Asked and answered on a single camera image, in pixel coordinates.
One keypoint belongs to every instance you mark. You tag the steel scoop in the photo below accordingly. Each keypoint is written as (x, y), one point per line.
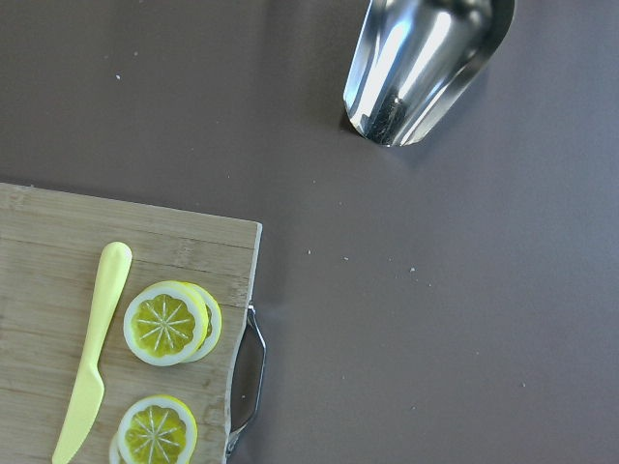
(414, 59)

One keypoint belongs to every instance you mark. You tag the yellow plastic knife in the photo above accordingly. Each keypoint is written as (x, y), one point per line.
(88, 390)

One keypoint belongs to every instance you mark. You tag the lemon slice top single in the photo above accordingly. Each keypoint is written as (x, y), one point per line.
(166, 323)

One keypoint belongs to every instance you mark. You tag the lemon slice under front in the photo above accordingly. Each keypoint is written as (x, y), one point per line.
(114, 455)

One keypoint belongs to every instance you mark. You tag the lemon slice under pair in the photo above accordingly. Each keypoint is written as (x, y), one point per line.
(214, 326)

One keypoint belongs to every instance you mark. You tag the bamboo cutting board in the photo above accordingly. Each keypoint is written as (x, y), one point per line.
(51, 244)

